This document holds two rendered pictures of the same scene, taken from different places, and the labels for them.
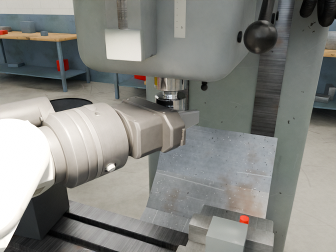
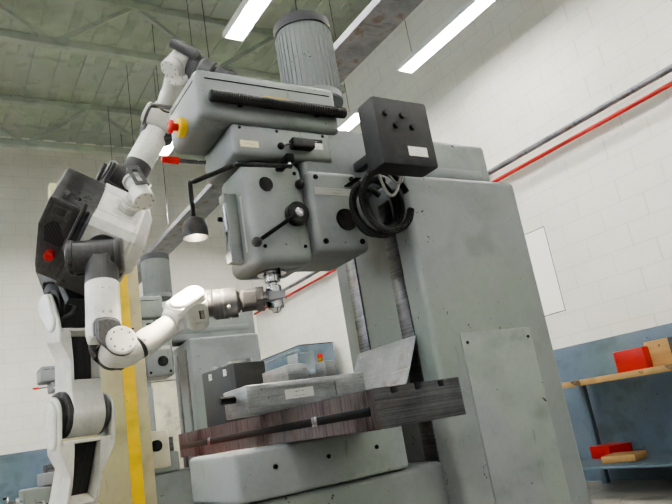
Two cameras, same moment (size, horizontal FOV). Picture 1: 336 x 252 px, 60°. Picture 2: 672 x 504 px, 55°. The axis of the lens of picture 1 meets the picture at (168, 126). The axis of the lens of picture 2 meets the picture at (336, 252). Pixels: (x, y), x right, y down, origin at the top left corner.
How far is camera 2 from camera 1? 1.67 m
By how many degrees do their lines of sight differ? 51
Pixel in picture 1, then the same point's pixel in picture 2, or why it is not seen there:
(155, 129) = (250, 293)
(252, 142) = (402, 345)
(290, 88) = (410, 289)
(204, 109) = (376, 331)
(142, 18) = (232, 248)
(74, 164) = (212, 301)
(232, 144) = (392, 352)
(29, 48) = not seen: hidden behind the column
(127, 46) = (229, 258)
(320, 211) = not seen: outside the picture
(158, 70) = (246, 267)
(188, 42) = (248, 252)
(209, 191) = not seen: hidden behind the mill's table
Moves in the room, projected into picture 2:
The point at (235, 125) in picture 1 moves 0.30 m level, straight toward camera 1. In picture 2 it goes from (394, 336) to (318, 341)
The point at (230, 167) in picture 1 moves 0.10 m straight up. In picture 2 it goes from (388, 371) to (382, 338)
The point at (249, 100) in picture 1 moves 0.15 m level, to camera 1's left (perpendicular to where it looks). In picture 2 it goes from (395, 310) to (356, 321)
